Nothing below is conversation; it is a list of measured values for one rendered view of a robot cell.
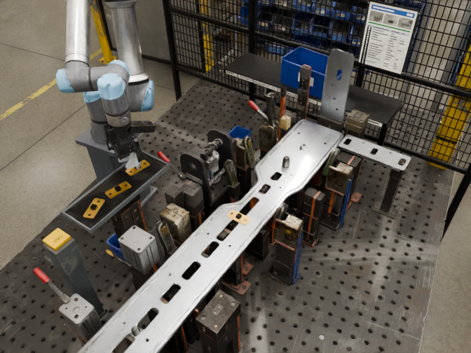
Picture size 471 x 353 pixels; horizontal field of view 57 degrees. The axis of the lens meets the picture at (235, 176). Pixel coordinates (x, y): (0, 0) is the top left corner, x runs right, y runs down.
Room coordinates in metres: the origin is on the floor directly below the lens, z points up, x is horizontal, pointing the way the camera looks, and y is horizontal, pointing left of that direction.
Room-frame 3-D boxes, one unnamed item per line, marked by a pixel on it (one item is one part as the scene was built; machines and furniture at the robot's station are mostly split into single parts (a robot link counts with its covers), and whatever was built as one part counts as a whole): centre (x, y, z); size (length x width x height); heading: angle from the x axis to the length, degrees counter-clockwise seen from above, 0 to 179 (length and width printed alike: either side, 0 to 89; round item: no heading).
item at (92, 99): (1.43, 0.51, 1.27); 0.13 x 0.12 x 0.14; 94
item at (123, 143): (1.12, 0.37, 1.32); 0.09 x 0.08 x 0.12; 133
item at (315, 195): (1.15, -0.31, 0.84); 0.11 x 0.08 x 0.29; 54
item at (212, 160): (1.23, 0.10, 0.94); 0.18 x 0.13 x 0.49; 144
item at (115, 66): (1.22, 0.39, 1.48); 0.11 x 0.11 x 0.08; 4
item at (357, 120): (1.55, -0.55, 0.88); 0.08 x 0.08 x 0.36; 54
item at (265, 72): (1.87, -0.38, 1.01); 0.90 x 0.22 x 0.03; 54
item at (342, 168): (1.23, -0.41, 0.87); 0.12 x 0.09 x 0.35; 54
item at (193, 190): (1.12, 0.17, 0.89); 0.13 x 0.11 x 0.38; 54
